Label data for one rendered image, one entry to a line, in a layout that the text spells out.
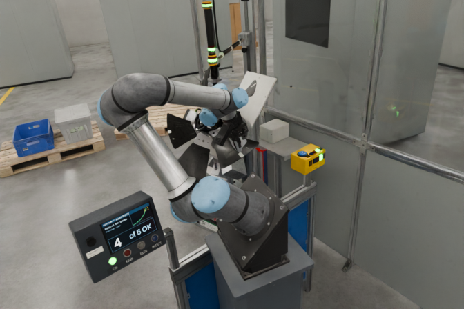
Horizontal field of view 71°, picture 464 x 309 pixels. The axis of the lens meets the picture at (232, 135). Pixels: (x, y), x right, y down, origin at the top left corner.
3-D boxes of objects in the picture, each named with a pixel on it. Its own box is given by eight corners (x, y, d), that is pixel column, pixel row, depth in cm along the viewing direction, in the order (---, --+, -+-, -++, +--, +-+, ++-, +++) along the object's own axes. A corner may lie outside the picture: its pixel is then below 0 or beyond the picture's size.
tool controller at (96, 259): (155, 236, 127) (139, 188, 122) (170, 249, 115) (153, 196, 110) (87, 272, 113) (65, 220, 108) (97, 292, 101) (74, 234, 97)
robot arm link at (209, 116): (211, 107, 123) (222, 90, 130) (193, 116, 131) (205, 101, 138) (224, 121, 126) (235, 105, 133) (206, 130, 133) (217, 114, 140)
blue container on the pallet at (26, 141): (53, 132, 454) (48, 117, 445) (55, 148, 405) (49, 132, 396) (20, 140, 438) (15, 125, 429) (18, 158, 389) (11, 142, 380)
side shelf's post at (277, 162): (278, 233, 265) (277, 143, 229) (282, 236, 263) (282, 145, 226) (275, 236, 263) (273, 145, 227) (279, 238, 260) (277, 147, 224)
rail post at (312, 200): (306, 285, 219) (310, 191, 185) (311, 290, 216) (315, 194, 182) (302, 289, 217) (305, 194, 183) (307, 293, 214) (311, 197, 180)
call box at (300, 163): (310, 159, 180) (311, 142, 176) (324, 166, 173) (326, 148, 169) (290, 170, 172) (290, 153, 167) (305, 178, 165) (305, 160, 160)
